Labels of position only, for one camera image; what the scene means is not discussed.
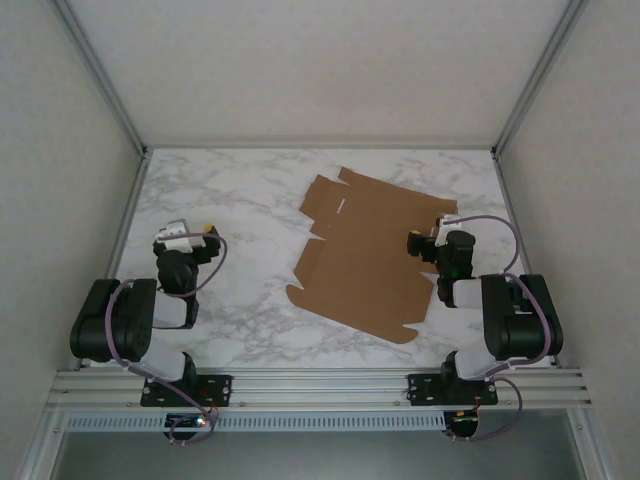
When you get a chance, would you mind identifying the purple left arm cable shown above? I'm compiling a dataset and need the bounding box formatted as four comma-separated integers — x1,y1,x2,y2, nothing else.
106,232,229,446

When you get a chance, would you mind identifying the aluminium table side rail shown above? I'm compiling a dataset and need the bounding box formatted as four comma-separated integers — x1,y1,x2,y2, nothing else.
492,149,561,371
74,149,154,371

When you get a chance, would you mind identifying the brown cardboard paper box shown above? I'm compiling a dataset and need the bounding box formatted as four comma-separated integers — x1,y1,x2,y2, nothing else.
285,166,460,345

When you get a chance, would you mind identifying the grey slotted cable duct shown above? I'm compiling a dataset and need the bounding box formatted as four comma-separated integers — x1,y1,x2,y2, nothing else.
64,412,447,432

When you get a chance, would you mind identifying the aluminium corner frame post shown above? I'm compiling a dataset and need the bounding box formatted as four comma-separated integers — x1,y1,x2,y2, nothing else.
490,0,592,159
49,0,151,159

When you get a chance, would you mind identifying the aluminium lower frame post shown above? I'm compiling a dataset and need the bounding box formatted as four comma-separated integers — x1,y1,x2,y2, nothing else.
567,407,624,480
17,407,69,480

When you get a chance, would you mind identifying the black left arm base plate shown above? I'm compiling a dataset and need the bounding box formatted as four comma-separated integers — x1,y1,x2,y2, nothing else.
139,373,235,407

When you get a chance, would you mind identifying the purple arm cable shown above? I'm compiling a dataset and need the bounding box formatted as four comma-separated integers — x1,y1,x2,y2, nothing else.
442,213,564,444
106,232,229,446

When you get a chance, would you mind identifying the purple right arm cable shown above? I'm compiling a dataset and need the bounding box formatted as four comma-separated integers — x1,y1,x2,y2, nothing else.
442,213,564,444

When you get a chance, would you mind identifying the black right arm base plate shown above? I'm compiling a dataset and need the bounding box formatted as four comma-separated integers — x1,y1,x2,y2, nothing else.
407,372,500,406

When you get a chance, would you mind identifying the aluminium rear frame bar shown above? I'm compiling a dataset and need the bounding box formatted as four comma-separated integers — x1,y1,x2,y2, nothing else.
144,141,496,151

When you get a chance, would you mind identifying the aluminium mounting rail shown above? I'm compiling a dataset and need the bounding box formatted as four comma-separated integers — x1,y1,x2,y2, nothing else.
49,368,594,414

